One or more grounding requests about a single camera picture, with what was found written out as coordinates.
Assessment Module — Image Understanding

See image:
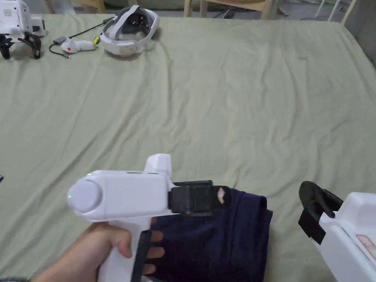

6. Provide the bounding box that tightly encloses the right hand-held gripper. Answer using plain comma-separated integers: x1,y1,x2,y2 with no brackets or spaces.
298,181,376,282

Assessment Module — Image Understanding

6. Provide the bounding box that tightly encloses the black cable with grey adapter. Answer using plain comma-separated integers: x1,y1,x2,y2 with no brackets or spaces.
48,17,116,59

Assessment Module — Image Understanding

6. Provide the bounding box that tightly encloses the wooden chair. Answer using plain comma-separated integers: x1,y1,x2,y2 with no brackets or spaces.
183,0,278,21

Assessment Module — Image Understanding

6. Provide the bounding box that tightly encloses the spare white hand-held gripper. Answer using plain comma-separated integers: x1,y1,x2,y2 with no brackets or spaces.
0,0,47,61

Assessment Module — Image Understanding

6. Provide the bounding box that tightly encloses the white hand controller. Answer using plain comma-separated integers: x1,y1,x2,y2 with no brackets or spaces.
63,36,98,55

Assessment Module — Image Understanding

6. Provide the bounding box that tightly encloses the person's left hand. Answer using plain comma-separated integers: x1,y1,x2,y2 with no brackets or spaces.
47,217,165,282

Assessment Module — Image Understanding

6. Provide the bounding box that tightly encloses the dark blue shirt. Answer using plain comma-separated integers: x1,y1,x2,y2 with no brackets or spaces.
143,189,274,282

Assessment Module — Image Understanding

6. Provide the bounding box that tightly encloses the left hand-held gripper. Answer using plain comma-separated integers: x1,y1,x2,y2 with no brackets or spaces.
68,153,230,282

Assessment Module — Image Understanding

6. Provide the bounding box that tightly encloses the white metal stand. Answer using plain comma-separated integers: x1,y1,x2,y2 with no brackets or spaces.
315,0,358,24

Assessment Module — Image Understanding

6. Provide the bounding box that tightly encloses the bed with pale green sheet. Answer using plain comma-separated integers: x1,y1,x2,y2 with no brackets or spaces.
0,13,376,282

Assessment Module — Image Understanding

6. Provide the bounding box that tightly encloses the white headset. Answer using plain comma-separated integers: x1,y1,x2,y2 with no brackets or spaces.
99,5,160,58

